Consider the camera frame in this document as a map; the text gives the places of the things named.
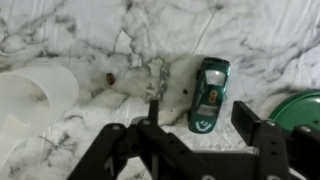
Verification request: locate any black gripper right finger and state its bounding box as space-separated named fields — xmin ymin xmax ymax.
xmin=230 ymin=100 xmax=320 ymax=180

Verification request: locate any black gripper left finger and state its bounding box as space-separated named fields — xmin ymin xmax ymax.
xmin=66 ymin=99 xmax=218 ymax=180

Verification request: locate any green round lid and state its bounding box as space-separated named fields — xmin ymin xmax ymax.
xmin=268 ymin=89 xmax=320 ymax=134

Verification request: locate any green toy car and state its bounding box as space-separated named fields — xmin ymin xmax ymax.
xmin=187 ymin=57 xmax=232 ymax=135

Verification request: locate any translucent white plastic cup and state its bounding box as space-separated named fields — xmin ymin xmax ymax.
xmin=0 ymin=64 xmax=80 ymax=168

